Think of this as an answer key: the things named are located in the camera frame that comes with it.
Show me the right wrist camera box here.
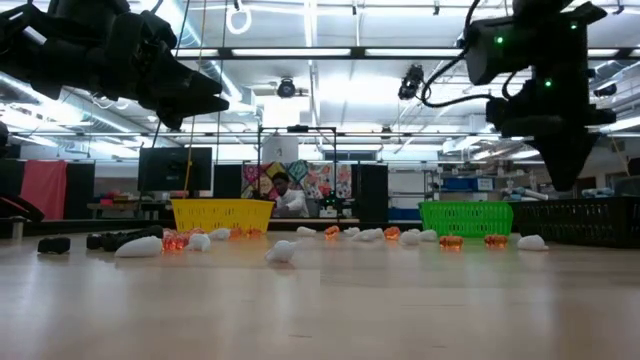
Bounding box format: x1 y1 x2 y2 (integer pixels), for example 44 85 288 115
463 14 539 86

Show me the white hanging ring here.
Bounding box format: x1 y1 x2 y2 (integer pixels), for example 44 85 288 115
225 0 253 36

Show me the yellow hanging rope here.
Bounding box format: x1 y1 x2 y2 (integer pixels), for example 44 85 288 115
182 0 208 200

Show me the black computer monitor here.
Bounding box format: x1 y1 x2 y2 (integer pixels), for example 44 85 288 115
137 146 213 192

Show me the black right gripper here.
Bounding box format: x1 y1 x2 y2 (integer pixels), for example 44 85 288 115
486 49 618 194

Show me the black table edge rail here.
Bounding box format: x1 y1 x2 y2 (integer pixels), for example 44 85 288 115
0 218 421 236

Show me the green plastic basket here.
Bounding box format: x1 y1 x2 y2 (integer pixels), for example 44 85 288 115
418 200 515 239

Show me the cluttered background desk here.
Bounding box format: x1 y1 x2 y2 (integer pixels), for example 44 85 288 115
87 192 174 221

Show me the blue box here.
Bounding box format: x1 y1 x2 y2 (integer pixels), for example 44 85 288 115
388 207 421 221

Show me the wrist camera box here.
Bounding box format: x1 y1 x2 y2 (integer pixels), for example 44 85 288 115
463 14 539 86
130 10 179 57

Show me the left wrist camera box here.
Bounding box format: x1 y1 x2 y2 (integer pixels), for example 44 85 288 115
130 10 179 57

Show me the black room panel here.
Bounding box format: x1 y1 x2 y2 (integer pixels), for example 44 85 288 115
64 162 96 221
213 163 243 200
351 163 390 224

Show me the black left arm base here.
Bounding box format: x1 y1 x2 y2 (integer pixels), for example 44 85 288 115
0 194 46 224

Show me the colourful patchwork quilt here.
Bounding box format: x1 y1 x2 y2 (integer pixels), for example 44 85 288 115
241 160 353 201

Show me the white tube bundle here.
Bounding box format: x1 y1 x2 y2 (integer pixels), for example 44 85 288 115
502 186 549 201

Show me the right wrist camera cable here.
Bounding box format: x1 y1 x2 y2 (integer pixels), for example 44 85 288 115
419 0 521 109

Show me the white board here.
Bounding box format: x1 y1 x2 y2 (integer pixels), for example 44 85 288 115
261 135 300 164

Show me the yellow plastic basket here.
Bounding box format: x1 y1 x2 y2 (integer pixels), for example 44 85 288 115
169 198 276 234

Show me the blue storage bin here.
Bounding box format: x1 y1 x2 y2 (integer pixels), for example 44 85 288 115
442 177 496 192

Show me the person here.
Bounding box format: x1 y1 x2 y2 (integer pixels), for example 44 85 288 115
271 171 310 219

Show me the black overhead beam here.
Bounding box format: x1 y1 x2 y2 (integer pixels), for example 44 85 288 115
172 47 640 61

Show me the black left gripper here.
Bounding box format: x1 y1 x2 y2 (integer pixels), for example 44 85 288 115
0 4 231 131

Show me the black plastic basket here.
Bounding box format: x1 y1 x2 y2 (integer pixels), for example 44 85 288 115
508 196 640 250

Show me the red hanging cloth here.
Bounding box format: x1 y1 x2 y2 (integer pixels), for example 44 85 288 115
20 159 69 221

